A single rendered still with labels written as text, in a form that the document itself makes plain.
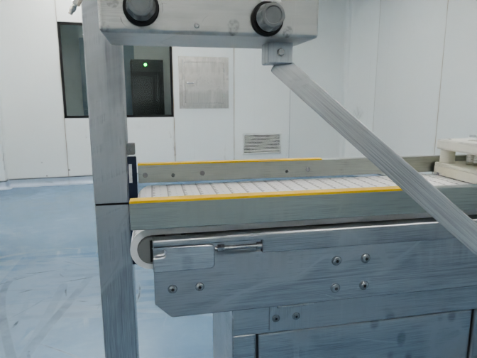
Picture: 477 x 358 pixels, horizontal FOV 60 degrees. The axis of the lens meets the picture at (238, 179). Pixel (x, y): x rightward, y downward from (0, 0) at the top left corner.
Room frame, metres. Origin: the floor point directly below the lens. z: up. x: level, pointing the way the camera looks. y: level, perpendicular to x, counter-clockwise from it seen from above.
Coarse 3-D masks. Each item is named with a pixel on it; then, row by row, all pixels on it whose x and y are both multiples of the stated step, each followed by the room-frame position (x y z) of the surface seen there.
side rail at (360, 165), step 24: (144, 168) 0.71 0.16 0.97; (168, 168) 0.72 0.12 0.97; (192, 168) 0.73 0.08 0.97; (216, 168) 0.73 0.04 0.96; (240, 168) 0.74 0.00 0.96; (264, 168) 0.75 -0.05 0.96; (288, 168) 0.76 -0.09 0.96; (312, 168) 0.77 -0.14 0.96; (336, 168) 0.78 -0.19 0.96; (360, 168) 0.79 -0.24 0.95; (432, 168) 0.82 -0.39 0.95
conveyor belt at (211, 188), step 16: (368, 176) 0.79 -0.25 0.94; (384, 176) 0.79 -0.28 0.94; (432, 176) 0.79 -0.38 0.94; (144, 192) 0.66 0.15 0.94; (160, 192) 0.65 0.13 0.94; (176, 192) 0.65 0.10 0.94; (192, 192) 0.65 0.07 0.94; (208, 192) 0.65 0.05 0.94; (224, 192) 0.65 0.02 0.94; (240, 192) 0.65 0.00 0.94; (240, 224) 0.48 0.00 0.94; (256, 224) 0.49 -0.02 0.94; (272, 224) 0.49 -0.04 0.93; (288, 224) 0.50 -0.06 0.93; (304, 224) 0.50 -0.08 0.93
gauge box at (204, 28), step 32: (160, 0) 0.42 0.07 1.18; (192, 0) 0.42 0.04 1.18; (224, 0) 0.43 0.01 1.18; (256, 0) 0.44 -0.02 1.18; (288, 0) 0.44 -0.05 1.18; (128, 32) 0.41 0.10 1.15; (160, 32) 0.42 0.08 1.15; (192, 32) 0.42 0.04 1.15; (224, 32) 0.43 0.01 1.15; (288, 32) 0.44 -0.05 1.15
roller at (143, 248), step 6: (162, 234) 0.48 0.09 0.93; (144, 240) 0.45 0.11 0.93; (150, 240) 0.46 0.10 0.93; (138, 246) 0.45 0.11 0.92; (144, 246) 0.45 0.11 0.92; (150, 246) 0.45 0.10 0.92; (138, 252) 0.45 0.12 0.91; (144, 252) 0.45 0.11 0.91; (150, 252) 0.45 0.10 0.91; (144, 258) 0.45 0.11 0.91; (150, 258) 0.45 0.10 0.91
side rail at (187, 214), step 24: (360, 192) 0.50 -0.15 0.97; (384, 192) 0.50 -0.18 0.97; (456, 192) 0.52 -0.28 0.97; (144, 216) 0.44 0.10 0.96; (168, 216) 0.45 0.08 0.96; (192, 216) 0.45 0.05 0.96; (216, 216) 0.46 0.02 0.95; (240, 216) 0.47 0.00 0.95; (264, 216) 0.47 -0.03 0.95; (288, 216) 0.48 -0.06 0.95; (312, 216) 0.48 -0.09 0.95; (336, 216) 0.49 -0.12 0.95; (360, 216) 0.50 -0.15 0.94
